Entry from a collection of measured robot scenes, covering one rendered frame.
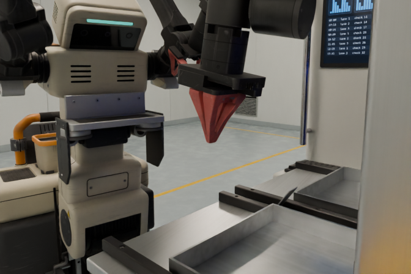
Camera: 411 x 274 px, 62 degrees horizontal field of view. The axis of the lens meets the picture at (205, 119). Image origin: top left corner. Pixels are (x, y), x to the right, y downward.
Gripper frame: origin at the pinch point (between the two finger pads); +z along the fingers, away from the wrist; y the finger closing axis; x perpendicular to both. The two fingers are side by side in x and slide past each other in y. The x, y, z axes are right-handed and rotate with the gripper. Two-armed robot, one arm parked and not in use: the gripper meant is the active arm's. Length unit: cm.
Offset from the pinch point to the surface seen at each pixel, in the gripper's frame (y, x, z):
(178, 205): -154, 155, 137
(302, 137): -25, 83, 21
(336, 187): 3.5, 45.9, 19.2
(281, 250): 8.3, 11.0, 18.3
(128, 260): -5.5, -8.2, 19.7
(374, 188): 23.9, -13.0, -6.4
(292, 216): 5.5, 19.4, 16.6
